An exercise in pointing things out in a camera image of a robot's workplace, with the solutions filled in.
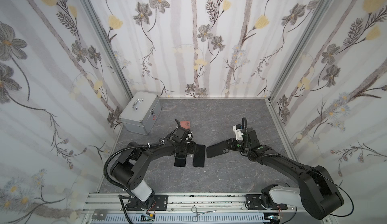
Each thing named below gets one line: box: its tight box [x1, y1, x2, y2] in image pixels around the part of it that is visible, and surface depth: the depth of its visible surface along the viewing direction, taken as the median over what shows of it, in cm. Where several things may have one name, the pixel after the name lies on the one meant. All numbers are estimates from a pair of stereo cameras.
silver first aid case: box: [118, 91, 162, 136], surface depth 96 cm
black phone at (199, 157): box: [192, 144, 206, 168], surface depth 91 cm
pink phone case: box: [180, 120, 191, 130], surface depth 107 cm
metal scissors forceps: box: [190, 206, 217, 223], surface depth 73 cm
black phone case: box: [206, 137, 233, 159], surface depth 94 cm
